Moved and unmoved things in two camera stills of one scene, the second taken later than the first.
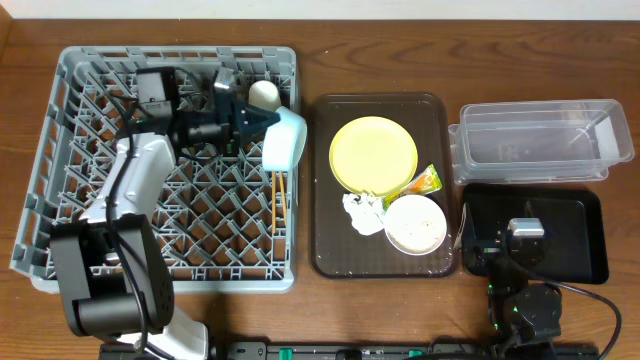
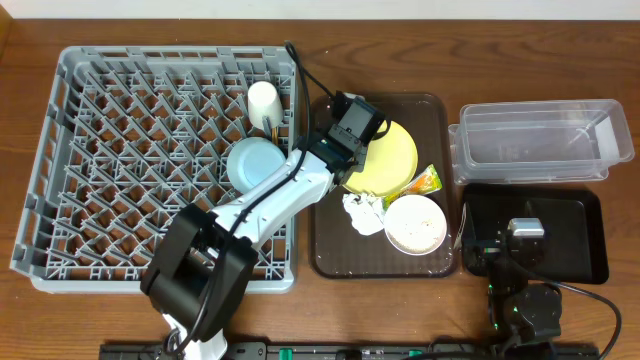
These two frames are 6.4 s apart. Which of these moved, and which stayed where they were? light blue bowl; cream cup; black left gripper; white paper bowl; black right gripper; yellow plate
Moved: light blue bowl; black left gripper
Stayed: white paper bowl; black right gripper; cream cup; yellow plate
